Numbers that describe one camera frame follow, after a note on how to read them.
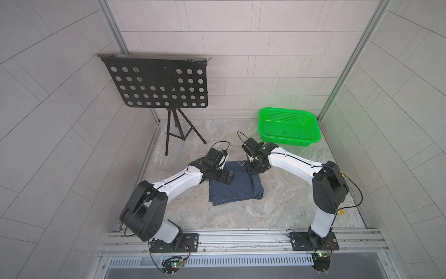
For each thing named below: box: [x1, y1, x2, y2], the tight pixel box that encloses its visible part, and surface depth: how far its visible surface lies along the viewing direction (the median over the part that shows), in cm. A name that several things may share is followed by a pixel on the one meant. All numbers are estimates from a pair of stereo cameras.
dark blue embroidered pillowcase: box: [209, 160, 265, 207], surface depth 86 cm
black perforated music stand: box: [96, 54, 212, 156], surface depth 75 cm
